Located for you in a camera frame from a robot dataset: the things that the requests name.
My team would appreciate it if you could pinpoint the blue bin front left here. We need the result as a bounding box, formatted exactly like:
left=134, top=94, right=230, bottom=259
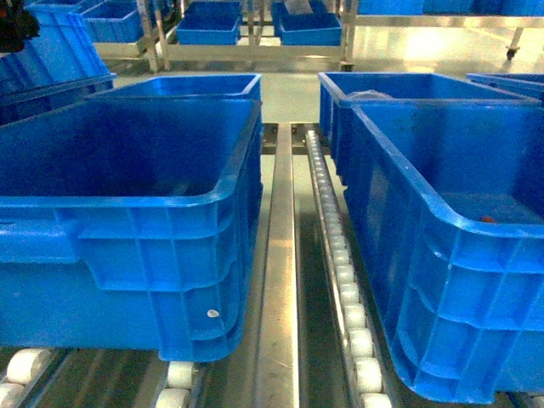
left=1, top=97, right=263, bottom=362

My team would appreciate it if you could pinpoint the steel divider rail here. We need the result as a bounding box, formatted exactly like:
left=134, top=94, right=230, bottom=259
left=252, top=122, right=300, bottom=407

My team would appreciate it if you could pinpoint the blue bin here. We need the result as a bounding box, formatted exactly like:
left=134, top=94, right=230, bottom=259
left=344, top=103, right=543, bottom=404
left=88, top=73, right=262, bottom=101
left=318, top=72, right=541, bottom=183
left=1, top=97, right=263, bottom=362

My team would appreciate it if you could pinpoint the blue bin far background left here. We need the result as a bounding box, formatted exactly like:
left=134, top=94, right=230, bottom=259
left=176, top=1, right=242, bottom=46

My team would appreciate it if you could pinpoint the blue bin background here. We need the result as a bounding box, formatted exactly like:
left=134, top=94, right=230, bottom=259
left=176, top=1, right=242, bottom=46
left=271, top=1, right=342, bottom=47

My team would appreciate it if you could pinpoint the stacked blue bins far left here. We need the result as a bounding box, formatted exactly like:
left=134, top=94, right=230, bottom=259
left=1, top=6, right=116, bottom=125

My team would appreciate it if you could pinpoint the blue bin far background right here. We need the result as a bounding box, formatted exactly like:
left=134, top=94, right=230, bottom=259
left=271, top=1, right=342, bottom=47

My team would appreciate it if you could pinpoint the white roller conveyor track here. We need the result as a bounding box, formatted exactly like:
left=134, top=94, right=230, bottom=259
left=305, top=130, right=393, bottom=407

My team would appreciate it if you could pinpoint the blue bin front right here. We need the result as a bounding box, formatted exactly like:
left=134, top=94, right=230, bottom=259
left=344, top=103, right=543, bottom=404

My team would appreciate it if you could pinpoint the blue bin rear left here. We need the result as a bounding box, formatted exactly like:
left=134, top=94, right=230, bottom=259
left=88, top=73, right=262, bottom=101

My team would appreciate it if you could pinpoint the blue bin rear right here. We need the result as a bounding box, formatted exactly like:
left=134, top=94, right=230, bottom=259
left=318, top=72, right=541, bottom=183

